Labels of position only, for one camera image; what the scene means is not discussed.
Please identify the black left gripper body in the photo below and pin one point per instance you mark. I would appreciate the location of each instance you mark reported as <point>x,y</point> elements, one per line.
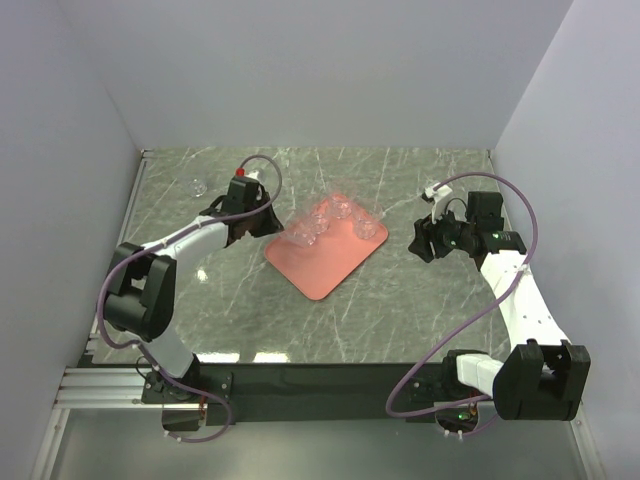
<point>262,198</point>

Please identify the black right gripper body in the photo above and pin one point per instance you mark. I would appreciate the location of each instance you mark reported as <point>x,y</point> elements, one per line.
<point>448,234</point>

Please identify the clear faceted glass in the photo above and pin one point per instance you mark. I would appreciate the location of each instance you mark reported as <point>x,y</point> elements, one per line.
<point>300,231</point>
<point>196,184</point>
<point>366,215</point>
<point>318,217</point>
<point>340,197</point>

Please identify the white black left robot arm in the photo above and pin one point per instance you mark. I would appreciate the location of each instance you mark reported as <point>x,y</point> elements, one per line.
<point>141,285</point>

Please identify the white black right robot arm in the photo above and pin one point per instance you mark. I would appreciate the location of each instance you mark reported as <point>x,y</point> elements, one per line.
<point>544,376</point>

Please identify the pink plastic tray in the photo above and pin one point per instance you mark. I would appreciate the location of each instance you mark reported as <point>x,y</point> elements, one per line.
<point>317,270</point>

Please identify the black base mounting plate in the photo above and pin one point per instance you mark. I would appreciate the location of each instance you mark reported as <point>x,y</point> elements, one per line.
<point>263,392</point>

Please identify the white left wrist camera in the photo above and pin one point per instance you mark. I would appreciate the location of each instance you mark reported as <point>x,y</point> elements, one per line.
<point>257,174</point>

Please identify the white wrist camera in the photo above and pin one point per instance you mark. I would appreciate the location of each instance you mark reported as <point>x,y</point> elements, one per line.
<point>257,174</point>
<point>438,197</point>

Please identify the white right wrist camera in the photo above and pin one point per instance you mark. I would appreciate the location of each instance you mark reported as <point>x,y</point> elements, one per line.
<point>438,197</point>

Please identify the aluminium front frame rail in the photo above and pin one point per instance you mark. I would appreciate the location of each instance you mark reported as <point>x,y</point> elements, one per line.
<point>86,389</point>

